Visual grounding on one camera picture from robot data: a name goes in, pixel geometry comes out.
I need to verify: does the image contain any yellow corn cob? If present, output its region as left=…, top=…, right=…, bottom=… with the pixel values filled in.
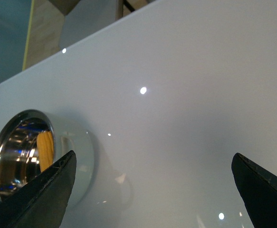
left=37, top=131, right=54, bottom=172

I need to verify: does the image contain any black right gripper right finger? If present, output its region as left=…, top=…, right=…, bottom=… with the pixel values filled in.
left=231, top=153, right=277, bottom=228

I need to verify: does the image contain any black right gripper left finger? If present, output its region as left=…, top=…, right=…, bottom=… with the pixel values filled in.
left=0, top=151, right=76, bottom=228

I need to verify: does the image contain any beige chair left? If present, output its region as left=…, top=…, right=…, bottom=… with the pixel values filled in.
left=48, top=0, right=124, bottom=49

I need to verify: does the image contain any white electric cooking pot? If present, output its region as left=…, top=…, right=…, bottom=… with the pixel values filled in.
left=0, top=110, right=94, bottom=209

